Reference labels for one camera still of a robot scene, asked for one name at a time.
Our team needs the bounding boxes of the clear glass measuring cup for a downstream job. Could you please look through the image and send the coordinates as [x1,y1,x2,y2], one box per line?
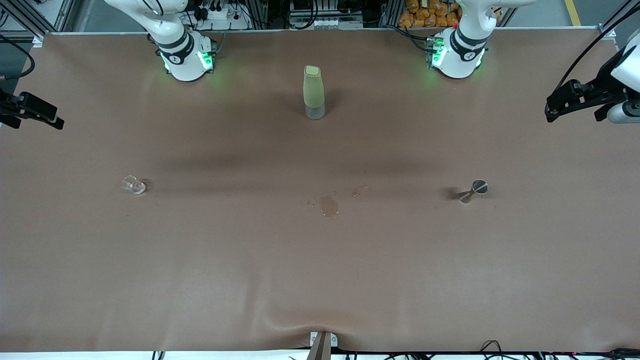
[121,175,147,195]

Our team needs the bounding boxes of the steel double-cone jigger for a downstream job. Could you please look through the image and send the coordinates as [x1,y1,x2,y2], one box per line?
[458,179,490,205]

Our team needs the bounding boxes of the orange packaged goods pile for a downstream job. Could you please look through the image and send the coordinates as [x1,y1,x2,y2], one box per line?
[398,0,462,29]

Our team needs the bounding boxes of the white power strip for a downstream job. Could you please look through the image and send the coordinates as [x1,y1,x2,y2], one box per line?
[192,0,251,31]

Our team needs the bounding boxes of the brown table mat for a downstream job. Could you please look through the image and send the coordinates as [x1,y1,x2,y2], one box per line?
[0,27,640,353]

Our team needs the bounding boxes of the grey electronics box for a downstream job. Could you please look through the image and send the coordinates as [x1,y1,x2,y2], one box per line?
[289,0,365,30]

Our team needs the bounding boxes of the tall olive green bottle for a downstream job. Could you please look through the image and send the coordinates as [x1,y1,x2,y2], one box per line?
[303,65,326,121]

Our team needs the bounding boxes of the brown liquid puddle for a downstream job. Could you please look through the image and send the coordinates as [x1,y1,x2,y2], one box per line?
[320,195,341,218]

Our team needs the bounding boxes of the aluminium corner frame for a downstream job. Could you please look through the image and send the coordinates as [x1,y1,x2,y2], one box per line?
[0,0,76,49]
[597,0,640,42]

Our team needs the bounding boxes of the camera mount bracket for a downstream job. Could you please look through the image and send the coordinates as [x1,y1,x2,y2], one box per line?
[306,331,339,360]

